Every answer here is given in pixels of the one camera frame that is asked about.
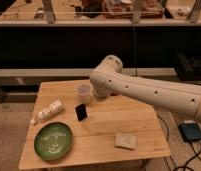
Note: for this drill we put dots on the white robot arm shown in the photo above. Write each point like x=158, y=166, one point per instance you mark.
x=180, y=98

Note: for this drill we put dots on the black standing eraser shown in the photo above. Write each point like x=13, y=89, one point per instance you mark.
x=81, y=112

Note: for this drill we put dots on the white plastic bottle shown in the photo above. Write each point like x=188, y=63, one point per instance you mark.
x=48, y=112

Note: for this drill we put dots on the wooden table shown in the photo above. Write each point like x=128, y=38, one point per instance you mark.
x=94, y=137

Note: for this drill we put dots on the beige sponge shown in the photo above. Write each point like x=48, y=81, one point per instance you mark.
x=124, y=140

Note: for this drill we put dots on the green round plate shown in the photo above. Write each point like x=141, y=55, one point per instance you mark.
x=53, y=141

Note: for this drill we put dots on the black power box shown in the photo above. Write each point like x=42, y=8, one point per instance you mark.
x=190, y=132

